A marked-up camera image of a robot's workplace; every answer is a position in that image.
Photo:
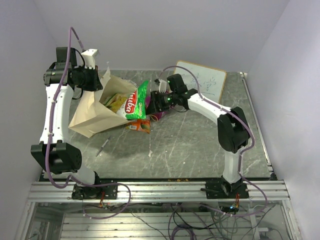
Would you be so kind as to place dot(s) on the large green Chiaba chips bag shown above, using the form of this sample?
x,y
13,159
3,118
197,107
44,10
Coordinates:
x,y
130,106

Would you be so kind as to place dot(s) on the grey pen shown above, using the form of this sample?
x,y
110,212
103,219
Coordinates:
x,y
103,146

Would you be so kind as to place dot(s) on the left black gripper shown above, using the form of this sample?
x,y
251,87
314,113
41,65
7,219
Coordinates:
x,y
96,84

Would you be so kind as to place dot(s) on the whiteboard with wooden frame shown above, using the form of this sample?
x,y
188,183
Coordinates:
x,y
211,80

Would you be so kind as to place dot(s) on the orange mango snack bag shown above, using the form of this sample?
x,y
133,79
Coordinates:
x,y
141,125

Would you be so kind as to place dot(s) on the aluminium rail frame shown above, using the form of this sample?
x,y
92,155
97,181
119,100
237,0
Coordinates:
x,y
159,178

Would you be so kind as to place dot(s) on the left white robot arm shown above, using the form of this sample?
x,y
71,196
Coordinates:
x,y
54,153

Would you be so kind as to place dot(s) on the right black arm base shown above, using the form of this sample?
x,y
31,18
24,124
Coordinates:
x,y
219,188

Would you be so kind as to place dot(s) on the purple grape candy bag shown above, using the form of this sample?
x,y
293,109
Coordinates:
x,y
156,116

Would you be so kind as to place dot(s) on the beige paper bag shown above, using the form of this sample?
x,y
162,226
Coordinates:
x,y
91,116

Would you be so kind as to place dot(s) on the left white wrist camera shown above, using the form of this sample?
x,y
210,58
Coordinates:
x,y
89,57

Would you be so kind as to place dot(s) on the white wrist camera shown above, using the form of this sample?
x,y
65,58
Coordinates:
x,y
162,85
89,57

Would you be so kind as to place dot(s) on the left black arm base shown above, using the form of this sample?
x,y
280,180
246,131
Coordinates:
x,y
108,192

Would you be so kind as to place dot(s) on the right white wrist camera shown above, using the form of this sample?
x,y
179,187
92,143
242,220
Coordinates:
x,y
162,85

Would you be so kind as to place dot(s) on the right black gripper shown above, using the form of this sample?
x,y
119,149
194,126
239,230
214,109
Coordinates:
x,y
155,106

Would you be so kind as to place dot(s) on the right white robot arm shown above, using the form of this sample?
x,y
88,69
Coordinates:
x,y
232,126

